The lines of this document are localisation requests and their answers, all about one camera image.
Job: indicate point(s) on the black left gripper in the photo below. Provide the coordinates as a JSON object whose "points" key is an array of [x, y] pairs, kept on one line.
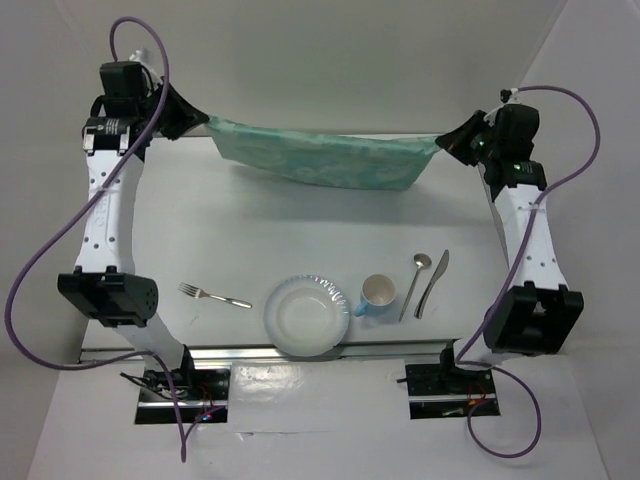
{"points": [[185, 116]]}

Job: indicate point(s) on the green satin placemat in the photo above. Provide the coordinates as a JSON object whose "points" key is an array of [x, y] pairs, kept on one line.
{"points": [[336, 161]]}

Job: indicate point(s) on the white bowl plate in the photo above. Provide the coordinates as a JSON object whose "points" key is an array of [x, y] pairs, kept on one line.
{"points": [[306, 310]]}

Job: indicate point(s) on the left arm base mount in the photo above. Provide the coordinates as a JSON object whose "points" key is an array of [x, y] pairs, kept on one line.
{"points": [[205, 400]]}

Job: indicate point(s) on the blue white mug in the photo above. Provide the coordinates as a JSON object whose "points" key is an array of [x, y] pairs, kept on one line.
{"points": [[378, 292]]}

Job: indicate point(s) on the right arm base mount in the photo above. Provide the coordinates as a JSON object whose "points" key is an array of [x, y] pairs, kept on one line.
{"points": [[433, 396]]}

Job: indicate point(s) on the silver spoon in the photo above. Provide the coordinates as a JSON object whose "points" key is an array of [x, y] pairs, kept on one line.
{"points": [[422, 261]]}

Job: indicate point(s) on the aluminium front rail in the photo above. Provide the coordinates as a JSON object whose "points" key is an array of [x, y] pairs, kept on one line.
{"points": [[349, 350]]}

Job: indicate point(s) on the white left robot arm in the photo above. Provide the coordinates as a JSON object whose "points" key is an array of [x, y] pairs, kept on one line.
{"points": [[103, 286]]}

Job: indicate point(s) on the silver knife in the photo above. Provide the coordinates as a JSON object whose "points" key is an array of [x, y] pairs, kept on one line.
{"points": [[438, 273]]}

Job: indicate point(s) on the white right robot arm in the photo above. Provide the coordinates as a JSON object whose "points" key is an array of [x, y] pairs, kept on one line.
{"points": [[535, 309]]}

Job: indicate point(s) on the aluminium side rail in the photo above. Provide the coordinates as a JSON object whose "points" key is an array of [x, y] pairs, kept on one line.
{"points": [[495, 214]]}

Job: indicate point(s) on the silver fork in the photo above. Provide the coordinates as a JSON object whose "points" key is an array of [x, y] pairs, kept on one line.
{"points": [[199, 293]]}

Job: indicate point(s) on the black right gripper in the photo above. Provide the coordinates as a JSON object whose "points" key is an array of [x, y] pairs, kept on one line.
{"points": [[456, 141]]}

